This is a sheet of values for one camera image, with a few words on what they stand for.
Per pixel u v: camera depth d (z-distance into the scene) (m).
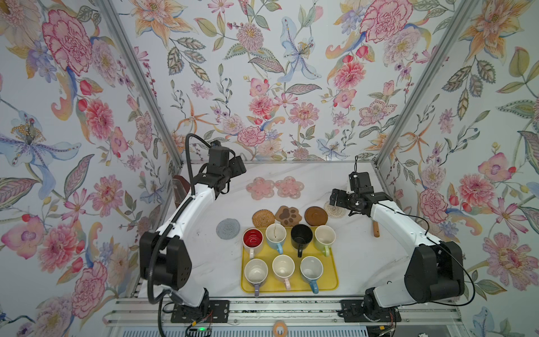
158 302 0.73
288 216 0.98
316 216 0.98
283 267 0.82
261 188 1.10
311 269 0.82
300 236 0.88
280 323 0.72
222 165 0.66
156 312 0.74
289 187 1.10
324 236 0.89
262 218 0.98
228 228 0.95
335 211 1.01
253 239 0.89
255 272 0.82
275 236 0.91
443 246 0.45
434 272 0.43
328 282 0.79
